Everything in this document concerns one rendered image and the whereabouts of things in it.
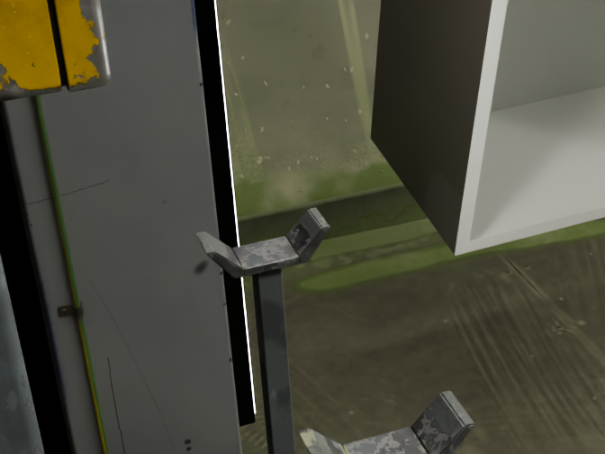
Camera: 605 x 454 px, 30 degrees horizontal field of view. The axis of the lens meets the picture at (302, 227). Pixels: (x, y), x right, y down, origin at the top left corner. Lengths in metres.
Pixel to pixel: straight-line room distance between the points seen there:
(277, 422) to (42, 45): 0.40
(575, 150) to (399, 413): 0.60
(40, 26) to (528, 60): 1.83
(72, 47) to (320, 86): 2.30
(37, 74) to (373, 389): 1.88
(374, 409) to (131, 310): 1.16
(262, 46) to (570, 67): 0.79
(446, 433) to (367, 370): 1.79
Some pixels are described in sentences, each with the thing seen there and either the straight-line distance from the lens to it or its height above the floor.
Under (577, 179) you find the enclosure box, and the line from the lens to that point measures 2.11.
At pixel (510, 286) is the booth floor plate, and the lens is 2.60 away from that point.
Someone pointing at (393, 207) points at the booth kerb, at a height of 0.11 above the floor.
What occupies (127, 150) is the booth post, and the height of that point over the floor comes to 1.01.
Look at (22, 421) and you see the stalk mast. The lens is 0.57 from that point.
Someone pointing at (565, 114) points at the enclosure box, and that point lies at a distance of 2.28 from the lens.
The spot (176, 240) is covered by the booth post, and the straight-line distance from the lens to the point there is 1.11.
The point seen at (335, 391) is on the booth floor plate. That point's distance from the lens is 2.29.
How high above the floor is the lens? 1.46
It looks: 30 degrees down
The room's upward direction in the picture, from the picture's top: 4 degrees counter-clockwise
